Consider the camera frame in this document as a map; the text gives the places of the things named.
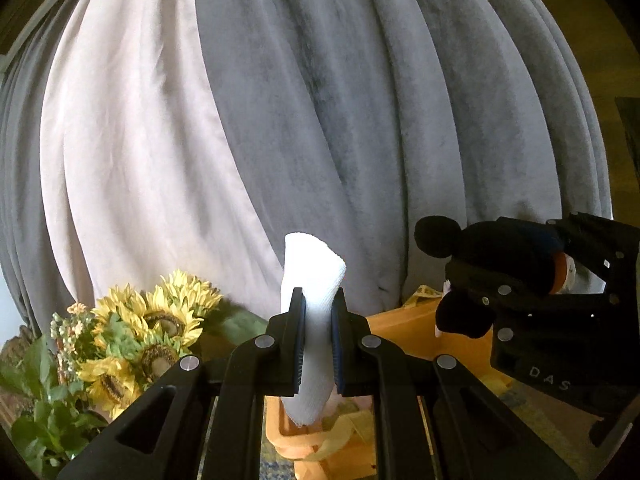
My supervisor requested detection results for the green leafy plant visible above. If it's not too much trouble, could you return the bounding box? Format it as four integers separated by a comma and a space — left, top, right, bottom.
0, 300, 108, 476

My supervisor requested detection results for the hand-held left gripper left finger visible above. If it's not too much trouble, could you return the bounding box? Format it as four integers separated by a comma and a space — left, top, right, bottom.
57, 287, 308, 480

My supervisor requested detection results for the white towel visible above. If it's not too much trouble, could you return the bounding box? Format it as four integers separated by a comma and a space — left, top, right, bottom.
279, 232, 347, 428

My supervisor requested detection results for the grey curtain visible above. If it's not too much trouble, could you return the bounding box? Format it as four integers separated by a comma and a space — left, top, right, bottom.
192, 0, 616, 311
0, 35, 66, 346

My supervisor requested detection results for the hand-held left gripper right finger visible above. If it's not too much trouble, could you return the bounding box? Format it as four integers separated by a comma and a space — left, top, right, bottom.
331, 287, 581, 480

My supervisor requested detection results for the sunflower bouquet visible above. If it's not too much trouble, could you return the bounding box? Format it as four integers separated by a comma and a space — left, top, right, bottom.
77, 269, 268, 406

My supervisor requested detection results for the orange plastic crate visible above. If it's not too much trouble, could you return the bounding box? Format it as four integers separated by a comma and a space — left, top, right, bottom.
264, 287, 511, 480

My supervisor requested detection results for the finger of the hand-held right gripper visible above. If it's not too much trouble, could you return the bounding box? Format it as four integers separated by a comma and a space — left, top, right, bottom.
500, 212, 640, 295
445, 259, 617, 351

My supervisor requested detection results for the pale pink curtain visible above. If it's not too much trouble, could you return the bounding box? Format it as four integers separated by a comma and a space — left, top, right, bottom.
40, 0, 286, 326

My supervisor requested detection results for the pink egg sponge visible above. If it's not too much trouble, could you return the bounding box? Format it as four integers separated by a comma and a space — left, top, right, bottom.
325, 392, 373, 413

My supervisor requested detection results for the black plush toy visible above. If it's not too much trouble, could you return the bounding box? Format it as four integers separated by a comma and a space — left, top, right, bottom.
414, 215, 583, 341

